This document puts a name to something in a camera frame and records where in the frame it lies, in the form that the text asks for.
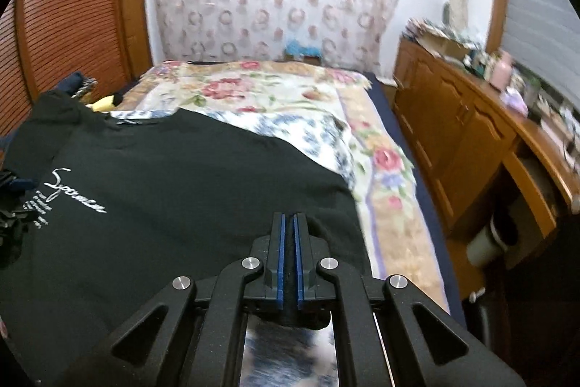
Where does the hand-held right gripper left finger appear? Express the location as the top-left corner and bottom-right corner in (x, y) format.
(59, 212), (291, 387)

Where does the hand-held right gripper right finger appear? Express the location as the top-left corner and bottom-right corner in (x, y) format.
(292, 212), (526, 387)

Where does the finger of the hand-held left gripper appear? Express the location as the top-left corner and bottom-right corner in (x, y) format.
(0, 172), (25, 236)

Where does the black printed t-shirt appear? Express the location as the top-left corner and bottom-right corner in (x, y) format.
(0, 90), (374, 387)

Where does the blue floral white sheet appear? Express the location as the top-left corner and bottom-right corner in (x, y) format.
(111, 108), (356, 190)

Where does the navy folded cloth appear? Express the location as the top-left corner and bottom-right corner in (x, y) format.
(54, 72), (98, 100)

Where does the yellow cloth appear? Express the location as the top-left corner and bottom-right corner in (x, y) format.
(88, 96), (116, 113)

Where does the navy bed mattress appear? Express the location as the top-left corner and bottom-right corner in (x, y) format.
(362, 72), (467, 324)

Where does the rose floral blanket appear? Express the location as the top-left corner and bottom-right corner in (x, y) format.
(111, 61), (451, 315)

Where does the grey trash bin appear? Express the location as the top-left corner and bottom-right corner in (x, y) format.
(467, 215), (519, 267)

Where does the long wooden cabinet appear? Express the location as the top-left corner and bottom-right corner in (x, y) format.
(392, 36), (580, 234)

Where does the louvered wooden wardrobe door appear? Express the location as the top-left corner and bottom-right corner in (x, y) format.
(0, 0), (152, 152)

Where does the light blue cloth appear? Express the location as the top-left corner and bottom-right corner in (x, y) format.
(285, 42), (322, 58)

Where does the pile of papers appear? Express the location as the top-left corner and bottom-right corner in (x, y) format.
(401, 17), (481, 61)

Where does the purple pouch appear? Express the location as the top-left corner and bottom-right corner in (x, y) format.
(503, 90), (529, 116)

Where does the pink bottle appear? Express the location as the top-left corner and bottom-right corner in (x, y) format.
(492, 52), (513, 91)

